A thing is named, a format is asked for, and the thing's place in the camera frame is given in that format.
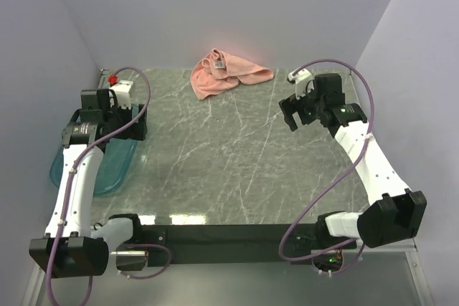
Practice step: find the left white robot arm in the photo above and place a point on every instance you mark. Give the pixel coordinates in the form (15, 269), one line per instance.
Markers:
(69, 246)

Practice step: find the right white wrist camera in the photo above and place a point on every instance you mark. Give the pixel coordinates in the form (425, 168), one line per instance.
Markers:
(301, 81)

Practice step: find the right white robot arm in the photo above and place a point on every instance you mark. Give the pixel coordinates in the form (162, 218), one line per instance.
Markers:
(395, 211)

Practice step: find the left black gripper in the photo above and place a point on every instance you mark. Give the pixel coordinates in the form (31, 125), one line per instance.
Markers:
(136, 131)

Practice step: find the teal plastic tray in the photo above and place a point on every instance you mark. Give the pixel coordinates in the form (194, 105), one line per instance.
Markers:
(113, 168)

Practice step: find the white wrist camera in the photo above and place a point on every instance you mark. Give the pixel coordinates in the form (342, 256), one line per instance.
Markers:
(301, 81)
(121, 92)

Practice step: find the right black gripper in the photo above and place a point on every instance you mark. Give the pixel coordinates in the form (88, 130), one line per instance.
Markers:
(292, 104)

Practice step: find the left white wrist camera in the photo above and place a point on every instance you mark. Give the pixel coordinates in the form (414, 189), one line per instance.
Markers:
(121, 92)

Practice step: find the pink towel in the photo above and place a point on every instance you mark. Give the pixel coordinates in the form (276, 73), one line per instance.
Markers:
(220, 71)

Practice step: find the black base bar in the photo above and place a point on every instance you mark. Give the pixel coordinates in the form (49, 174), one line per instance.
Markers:
(236, 243)

